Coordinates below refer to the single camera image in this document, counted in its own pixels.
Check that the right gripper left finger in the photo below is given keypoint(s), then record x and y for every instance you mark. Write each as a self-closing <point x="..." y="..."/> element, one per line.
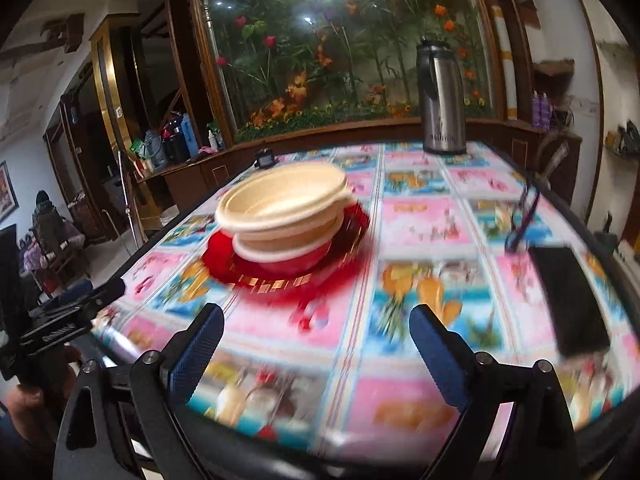
<point x="170" y="376"/>

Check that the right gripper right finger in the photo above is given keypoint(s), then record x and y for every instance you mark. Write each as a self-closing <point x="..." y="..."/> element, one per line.
<point x="462" y="376"/>

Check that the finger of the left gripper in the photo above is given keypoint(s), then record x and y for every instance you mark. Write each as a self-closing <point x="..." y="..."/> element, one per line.
<point x="69" y="296"/>
<point x="104" y="295"/>

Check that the large beige plastic bowl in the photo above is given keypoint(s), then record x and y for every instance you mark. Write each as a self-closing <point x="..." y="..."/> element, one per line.
<point x="289" y="242"/>

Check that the beige bowl with lip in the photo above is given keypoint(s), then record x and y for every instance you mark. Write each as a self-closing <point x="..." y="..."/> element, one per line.
<point x="282" y="195"/>

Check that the person left hand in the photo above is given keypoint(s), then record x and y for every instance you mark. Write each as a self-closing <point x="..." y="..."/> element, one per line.
<point x="26" y="403"/>

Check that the seated person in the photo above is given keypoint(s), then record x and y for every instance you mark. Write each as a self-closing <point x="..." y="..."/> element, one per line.
<point x="56" y="236"/>

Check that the black smartphone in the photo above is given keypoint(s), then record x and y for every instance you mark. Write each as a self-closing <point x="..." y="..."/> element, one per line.
<point x="575" y="313"/>

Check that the colourful patterned tablecloth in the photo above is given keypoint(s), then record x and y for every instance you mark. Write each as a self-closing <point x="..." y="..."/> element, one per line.
<point x="337" y="374"/>

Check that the small black device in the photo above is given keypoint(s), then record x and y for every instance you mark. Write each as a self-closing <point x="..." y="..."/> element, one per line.
<point x="265" y="159"/>

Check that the stainless steel thermos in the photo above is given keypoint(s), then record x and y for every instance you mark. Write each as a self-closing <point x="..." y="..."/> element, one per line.
<point x="440" y="98"/>

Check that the flower painting panel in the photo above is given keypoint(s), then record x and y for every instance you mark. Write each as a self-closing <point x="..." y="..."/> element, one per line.
<point x="289" y="65"/>

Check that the black tracker camera box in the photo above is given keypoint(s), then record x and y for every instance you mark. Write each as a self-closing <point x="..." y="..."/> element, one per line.
<point x="14" y="316"/>

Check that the framed wall picture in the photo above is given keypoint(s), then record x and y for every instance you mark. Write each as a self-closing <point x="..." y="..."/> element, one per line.
<point x="8" y="200"/>

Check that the purple frame eyeglasses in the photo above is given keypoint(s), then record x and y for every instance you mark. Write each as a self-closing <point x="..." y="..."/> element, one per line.
<point x="524" y="212"/>

